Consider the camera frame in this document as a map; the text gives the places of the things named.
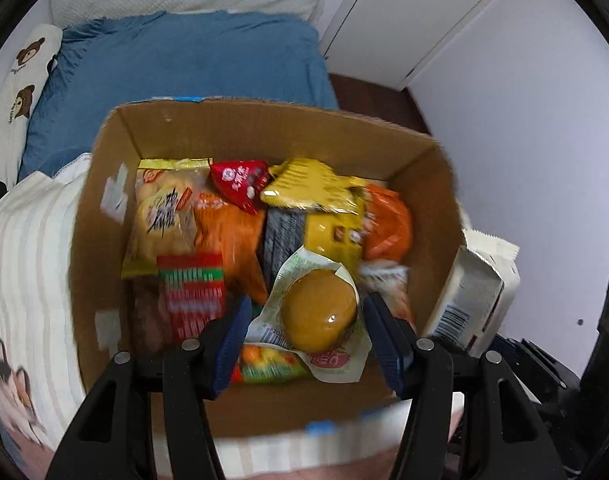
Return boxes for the colourful fruit candy bag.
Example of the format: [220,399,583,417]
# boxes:
[231,344,308,385]

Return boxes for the white oat cookie packet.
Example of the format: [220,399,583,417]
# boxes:
[358,260,415,327]

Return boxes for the red stick snack packet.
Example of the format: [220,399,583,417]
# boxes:
[157,252,226,344]

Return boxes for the clear white wafer packet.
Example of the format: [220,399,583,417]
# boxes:
[422,229,521,358]

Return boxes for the brown snack packet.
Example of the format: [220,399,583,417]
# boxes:
[129,276,173,358]

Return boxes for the orange snack packet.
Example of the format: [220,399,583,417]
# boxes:
[363,183,413,263]
[194,192,268,304]

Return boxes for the large yellow black snack bag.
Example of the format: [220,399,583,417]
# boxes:
[261,208,364,287]

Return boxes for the small red triangle packet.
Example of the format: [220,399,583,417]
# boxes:
[210,160,271,214]

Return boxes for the yellow cracker packet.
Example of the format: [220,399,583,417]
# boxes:
[121,158,211,280]

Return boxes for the small yellow snack packet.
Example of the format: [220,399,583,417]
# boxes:
[260,157,367,214]

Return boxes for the cardboard milk box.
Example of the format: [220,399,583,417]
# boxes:
[68,96,469,438]

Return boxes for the blue pillow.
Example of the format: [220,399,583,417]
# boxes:
[18,11,338,179]

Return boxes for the bear print long pillow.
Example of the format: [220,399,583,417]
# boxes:
[0,24,62,199]

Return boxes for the white door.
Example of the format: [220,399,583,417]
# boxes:
[321,0,483,90]

